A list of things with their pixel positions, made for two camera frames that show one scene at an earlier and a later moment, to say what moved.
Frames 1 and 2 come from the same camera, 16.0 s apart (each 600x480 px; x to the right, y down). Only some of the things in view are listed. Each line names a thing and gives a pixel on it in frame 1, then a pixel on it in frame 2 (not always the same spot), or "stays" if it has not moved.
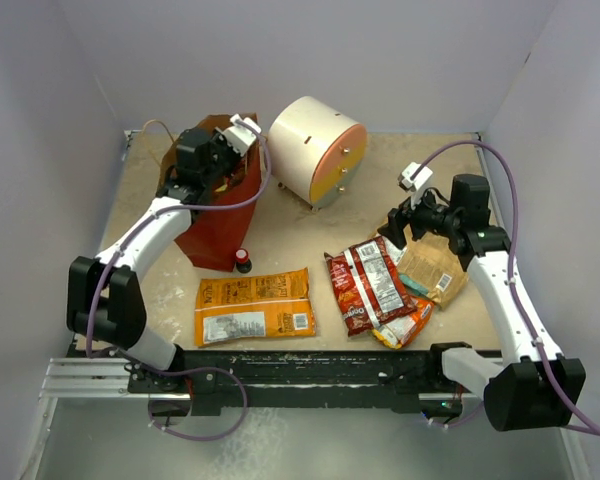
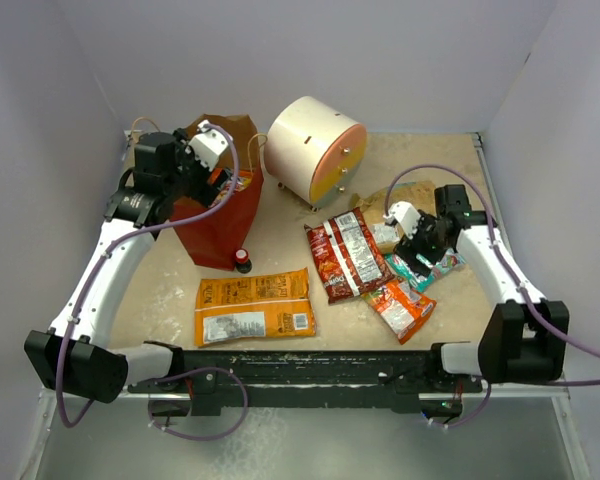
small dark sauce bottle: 243,263 stays
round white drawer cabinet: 315,152 stays
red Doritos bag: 368,285 -> 347,255
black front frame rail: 238,381 stays
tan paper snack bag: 432,262 -> 375,203
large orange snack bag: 265,306 stays
